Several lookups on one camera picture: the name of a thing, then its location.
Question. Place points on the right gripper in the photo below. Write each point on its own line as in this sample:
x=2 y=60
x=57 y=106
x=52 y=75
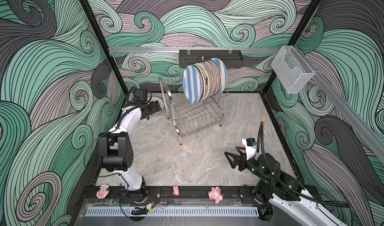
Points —
x=243 y=159

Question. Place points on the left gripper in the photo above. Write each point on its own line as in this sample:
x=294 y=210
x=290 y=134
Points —
x=153 y=109

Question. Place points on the blue striped plate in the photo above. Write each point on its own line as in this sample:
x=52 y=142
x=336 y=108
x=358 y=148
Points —
x=192 y=84
x=223 y=74

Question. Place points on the white plate green red rim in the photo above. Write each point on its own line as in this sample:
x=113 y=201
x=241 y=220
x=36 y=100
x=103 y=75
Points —
x=204 y=77

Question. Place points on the cream plate floral drawing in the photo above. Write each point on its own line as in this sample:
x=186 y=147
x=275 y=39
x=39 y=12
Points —
x=208 y=78

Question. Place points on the white plate dark cloud motif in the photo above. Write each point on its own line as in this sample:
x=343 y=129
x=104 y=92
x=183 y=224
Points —
x=212 y=78

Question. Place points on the orange sunburst plate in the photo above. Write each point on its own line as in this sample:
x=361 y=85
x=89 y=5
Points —
x=219 y=75
x=215 y=75

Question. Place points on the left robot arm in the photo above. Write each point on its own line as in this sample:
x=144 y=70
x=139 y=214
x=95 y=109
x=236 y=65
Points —
x=115 y=151

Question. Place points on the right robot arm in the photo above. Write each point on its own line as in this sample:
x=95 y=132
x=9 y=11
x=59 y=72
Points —
x=279 y=189

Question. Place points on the pink pig toy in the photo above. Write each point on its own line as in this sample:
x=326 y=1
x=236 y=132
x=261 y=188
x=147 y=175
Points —
x=215 y=195

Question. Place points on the small pink figurine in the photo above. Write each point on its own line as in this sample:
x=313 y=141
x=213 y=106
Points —
x=176 y=191

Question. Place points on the pink white sneaker toy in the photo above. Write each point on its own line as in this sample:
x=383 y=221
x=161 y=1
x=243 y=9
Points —
x=103 y=191

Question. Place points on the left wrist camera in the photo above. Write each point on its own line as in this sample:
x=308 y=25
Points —
x=140 y=95

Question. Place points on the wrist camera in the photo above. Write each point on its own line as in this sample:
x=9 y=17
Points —
x=252 y=147
x=140 y=95

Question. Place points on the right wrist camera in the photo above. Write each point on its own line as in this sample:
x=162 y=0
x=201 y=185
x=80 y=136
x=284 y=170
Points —
x=252 y=147

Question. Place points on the steel wire dish rack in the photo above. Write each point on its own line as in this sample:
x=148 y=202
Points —
x=188 y=118

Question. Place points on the white slotted cable duct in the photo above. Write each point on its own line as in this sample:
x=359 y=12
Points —
x=177 y=211

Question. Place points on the aluminium wall rail back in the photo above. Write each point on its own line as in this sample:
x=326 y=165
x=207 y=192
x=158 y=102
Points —
x=166 y=50

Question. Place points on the aluminium wall rail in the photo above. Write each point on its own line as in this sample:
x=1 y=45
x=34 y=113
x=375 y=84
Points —
x=331 y=82
x=166 y=50

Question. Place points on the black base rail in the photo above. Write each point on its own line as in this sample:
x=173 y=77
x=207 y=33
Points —
x=164 y=194

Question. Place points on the black wall shelf basket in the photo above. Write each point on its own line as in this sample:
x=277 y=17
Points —
x=233 y=59

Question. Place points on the clear acrylic wall holder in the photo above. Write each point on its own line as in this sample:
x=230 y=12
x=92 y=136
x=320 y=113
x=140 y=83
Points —
x=292 y=68

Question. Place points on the aluminium wall rail right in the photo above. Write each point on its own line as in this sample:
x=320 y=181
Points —
x=331 y=82

